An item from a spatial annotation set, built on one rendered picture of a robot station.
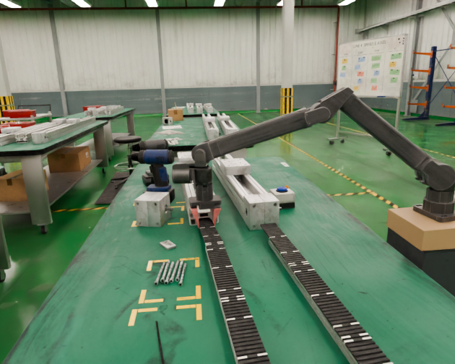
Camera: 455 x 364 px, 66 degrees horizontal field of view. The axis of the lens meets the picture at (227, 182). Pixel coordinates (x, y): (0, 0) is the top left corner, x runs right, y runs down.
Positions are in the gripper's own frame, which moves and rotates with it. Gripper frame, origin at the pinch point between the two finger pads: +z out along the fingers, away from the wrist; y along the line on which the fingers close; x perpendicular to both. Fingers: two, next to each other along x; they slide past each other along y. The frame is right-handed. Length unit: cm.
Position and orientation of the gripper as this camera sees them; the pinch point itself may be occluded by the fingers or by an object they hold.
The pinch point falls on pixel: (206, 224)
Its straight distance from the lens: 119.8
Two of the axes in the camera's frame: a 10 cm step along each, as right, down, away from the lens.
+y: -9.8, 0.8, -1.6
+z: 0.3, 9.6, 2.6
